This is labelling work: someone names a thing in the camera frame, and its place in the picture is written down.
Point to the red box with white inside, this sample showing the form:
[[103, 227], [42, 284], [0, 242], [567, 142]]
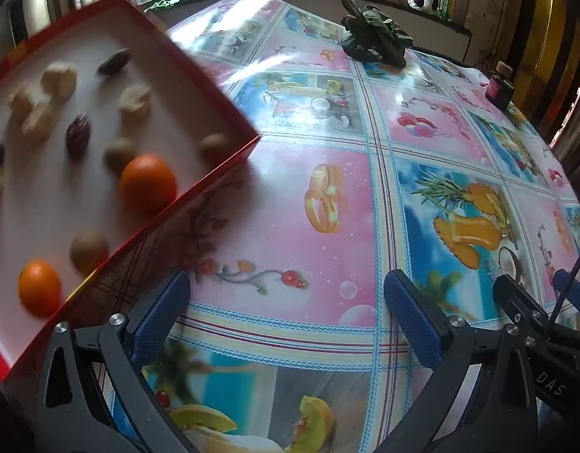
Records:
[[176, 104]]

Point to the small orange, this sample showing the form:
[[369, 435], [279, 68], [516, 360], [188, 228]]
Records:
[[40, 288]]

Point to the large orange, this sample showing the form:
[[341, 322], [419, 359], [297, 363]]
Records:
[[148, 183]]

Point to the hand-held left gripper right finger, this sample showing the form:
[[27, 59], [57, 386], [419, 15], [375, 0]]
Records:
[[412, 321]]

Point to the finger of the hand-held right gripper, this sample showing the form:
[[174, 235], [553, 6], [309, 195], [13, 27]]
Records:
[[519, 302], [575, 290]]

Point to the green plastic bottle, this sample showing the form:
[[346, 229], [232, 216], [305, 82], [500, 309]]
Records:
[[445, 2]]

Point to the dark green cloth bundle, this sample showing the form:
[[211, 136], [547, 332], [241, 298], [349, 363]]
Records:
[[375, 33]]

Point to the dark jar with pink label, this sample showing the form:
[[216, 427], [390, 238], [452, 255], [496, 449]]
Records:
[[500, 87]]

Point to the fruit print plastic tablecloth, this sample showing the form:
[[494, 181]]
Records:
[[318, 151]]

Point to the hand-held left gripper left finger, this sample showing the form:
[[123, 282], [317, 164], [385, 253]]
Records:
[[160, 314]]

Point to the green cloth on windowsill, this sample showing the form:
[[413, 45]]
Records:
[[160, 4]]

